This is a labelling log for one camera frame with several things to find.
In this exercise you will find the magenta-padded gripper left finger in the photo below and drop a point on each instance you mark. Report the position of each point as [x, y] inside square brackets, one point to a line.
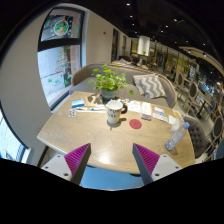
[58, 165]

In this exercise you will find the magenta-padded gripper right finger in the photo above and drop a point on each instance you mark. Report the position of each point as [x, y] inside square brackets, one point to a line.
[165, 166]

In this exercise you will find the clear bottle with blue cap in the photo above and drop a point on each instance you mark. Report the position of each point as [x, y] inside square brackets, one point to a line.
[176, 136]

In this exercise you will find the clear plastic cup with straw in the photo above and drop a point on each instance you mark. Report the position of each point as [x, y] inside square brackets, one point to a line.
[176, 122]

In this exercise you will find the dark tufted armchair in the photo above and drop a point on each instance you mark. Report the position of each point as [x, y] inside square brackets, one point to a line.
[196, 133]

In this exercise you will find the flat round red coaster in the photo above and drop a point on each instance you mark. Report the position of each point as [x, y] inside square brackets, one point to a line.
[135, 124]

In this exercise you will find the small white and blue box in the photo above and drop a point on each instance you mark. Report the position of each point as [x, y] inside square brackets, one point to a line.
[159, 113]

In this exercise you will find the silver blister pack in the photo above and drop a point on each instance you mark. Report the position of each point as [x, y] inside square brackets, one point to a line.
[72, 113]

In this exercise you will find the white and orange box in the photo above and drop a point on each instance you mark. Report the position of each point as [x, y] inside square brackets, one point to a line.
[140, 107]

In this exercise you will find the white tube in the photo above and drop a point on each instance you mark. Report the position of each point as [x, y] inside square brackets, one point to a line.
[91, 108]

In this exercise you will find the group of wooden dining chairs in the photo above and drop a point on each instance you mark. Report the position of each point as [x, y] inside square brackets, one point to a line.
[193, 91]

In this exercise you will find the grey chevron pillow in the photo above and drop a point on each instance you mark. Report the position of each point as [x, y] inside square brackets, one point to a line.
[150, 86]

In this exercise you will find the grey curved sofa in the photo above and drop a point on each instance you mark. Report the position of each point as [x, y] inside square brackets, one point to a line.
[83, 75]

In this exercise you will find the window with painted decorations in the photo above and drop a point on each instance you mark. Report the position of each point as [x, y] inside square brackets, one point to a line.
[56, 66]

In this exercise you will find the green potted plant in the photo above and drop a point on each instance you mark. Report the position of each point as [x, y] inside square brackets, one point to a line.
[108, 80]

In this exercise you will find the person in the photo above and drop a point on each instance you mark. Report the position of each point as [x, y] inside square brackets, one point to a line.
[134, 60]

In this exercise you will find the group of ceiling lights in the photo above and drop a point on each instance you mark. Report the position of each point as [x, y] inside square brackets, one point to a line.
[175, 20]

